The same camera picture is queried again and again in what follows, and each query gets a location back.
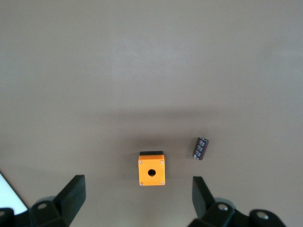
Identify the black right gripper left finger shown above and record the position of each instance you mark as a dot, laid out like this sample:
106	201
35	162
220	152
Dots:
71	198

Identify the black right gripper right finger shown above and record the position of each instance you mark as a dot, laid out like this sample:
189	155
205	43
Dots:
203	201

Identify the white drawer cabinet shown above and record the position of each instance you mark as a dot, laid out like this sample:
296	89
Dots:
9	196

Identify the black cylindrical capacitor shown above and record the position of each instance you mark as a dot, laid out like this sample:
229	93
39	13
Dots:
200	149

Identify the orange button enclosure box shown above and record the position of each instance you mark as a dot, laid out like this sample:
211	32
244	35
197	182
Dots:
145	170

